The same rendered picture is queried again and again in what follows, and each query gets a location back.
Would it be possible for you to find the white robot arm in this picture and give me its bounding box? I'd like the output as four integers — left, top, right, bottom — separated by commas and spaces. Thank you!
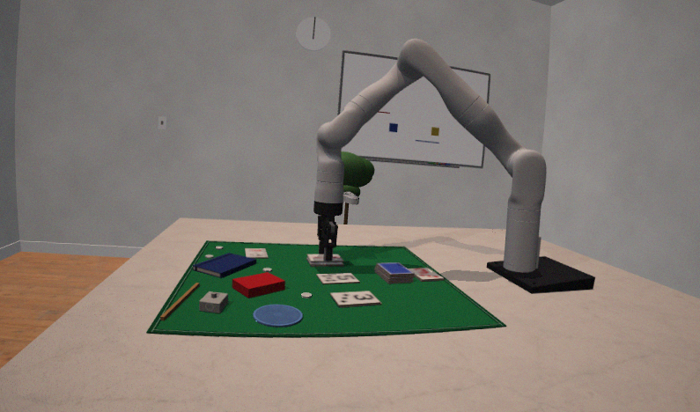
314, 39, 547, 273

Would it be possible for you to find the thin wooden stick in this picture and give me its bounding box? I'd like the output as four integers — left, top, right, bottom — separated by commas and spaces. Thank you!
160, 283, 200, 320

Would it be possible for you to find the red flat box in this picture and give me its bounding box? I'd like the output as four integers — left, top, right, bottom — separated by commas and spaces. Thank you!
232, 272, 285, 298

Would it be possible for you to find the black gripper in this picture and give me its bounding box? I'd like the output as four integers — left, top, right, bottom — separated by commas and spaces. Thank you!
313, 201, 343, 262

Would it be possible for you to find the blue round coaster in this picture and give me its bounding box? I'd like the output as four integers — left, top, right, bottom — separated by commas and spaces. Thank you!
253, 305, 303, 327

